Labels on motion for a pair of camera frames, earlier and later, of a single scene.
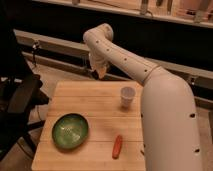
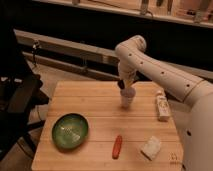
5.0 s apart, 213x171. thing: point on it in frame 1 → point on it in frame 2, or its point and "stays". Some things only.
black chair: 20,90 stays
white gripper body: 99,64 → 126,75
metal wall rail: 162,66 stays
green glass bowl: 69,131 stays
